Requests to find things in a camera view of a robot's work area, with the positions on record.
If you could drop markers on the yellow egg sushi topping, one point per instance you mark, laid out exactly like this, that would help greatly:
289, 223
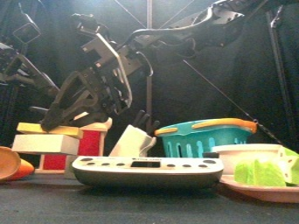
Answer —
50, 129

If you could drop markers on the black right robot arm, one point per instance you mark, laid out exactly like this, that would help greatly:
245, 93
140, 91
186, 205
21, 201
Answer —
182, 29

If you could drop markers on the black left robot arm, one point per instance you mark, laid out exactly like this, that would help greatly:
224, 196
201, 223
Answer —
17, 35

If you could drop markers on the white sushi rice block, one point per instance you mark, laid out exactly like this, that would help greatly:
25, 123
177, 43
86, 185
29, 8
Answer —
44, 144

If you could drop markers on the white toy knife block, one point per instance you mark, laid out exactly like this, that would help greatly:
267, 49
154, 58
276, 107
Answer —
129, 143

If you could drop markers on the white and grey toy scale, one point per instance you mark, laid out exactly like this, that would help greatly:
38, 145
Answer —
146, 173

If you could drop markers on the orange toy food piece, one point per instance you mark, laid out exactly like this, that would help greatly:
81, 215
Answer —
24, 170

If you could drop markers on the wooden bowl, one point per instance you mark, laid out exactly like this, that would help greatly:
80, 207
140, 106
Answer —
6, 163

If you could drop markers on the white bowl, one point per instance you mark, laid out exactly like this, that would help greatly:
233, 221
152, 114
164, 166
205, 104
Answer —
244, 153

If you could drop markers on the green toy lettuce piece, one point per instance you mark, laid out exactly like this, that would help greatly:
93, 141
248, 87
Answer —
259, 175

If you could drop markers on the pink plate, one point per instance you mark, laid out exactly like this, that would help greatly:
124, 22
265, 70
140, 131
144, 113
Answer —
268, 194

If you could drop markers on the green and white toy vegetable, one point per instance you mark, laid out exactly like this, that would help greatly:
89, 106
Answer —
291, 163

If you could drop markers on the vertical metal frame pole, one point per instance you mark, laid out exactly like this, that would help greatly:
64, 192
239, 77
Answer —
148, 96

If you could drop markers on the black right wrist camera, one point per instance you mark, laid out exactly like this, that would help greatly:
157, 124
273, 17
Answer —
86, 24

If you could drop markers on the black frame stand pole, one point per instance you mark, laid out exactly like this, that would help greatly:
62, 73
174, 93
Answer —
280, 73

